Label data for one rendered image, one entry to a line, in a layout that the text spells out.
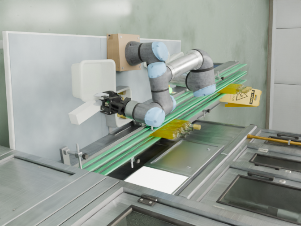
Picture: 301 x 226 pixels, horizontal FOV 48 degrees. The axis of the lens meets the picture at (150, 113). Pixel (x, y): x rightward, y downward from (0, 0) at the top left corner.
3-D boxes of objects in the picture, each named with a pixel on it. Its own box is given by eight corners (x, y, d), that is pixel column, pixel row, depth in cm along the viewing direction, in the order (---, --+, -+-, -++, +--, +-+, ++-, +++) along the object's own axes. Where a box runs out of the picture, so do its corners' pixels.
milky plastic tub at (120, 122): (106, 126, 214) (117, 128, 210) (102, 92, 207) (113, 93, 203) (124, 117, 228) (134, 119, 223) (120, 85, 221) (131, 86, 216)
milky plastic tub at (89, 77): (65, 60, 144) (80, 60, 139) (101, 58, 162) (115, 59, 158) (67, 101, 147) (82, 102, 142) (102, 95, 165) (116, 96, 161)
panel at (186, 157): (96, 203, 180) (150, 222, 161) (96, 198, 179) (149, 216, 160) (180, 141, 250) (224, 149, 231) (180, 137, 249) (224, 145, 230)
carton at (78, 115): (68, 113, 187) (75, 115, 184) (96, 95, 204) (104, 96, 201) (71, 123, 190) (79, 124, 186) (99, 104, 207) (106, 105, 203)
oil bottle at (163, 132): (149, 135, 233) (176, 140, 221) (148, 128, 231) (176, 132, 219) (153, 132, 237) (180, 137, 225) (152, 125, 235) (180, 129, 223)
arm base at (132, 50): (124, 40, 205) (137, 38, 200) (138, 41, 218) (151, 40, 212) (125, 65, 207) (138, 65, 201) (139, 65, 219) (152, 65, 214)
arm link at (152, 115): (166, 123, 137) (154, 131, 131) (144, 116, 143) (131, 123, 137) (167, 105, 134) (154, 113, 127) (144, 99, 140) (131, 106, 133)
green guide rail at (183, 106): (145, 126, 227) (156, 127, 223) (145, 124, 227) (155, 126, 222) (239, 71, 362) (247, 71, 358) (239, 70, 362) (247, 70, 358)
